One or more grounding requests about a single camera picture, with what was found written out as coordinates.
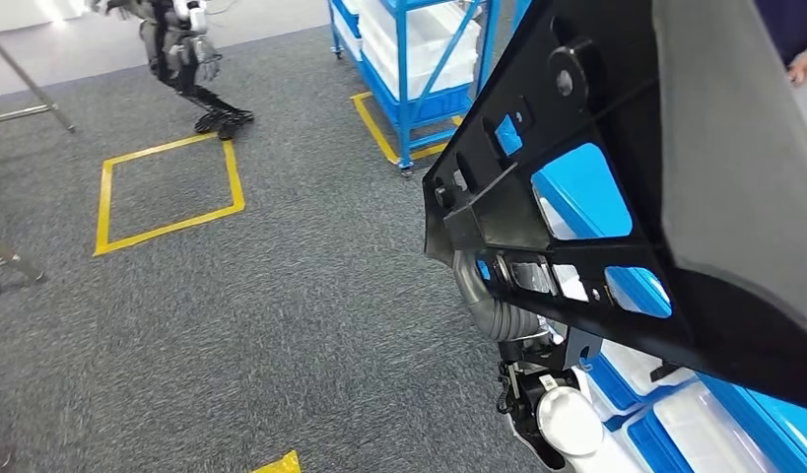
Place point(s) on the blue metal shelf rack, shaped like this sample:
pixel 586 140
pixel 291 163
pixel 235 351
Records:
pixel 403 65
pixel 586 189

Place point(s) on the person's left hand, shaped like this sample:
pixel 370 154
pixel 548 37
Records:
pixel 806 65

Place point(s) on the black plastic plate part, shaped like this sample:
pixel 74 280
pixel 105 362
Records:
pixel 736 196

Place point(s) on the steel side table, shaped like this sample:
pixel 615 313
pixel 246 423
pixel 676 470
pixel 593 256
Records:
pixel 31 85

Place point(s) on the yellow floor tape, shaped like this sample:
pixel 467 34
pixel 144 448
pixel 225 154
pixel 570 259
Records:
pixel 106 196
pixel 279 465
pixel 377 130

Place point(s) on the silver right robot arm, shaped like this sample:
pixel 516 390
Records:
pixel 501 313

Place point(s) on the black silver humanoid robot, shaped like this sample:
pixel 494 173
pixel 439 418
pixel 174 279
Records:
pixel 181 59

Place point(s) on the person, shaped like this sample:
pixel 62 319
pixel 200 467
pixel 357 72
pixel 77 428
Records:
pixel 788 26

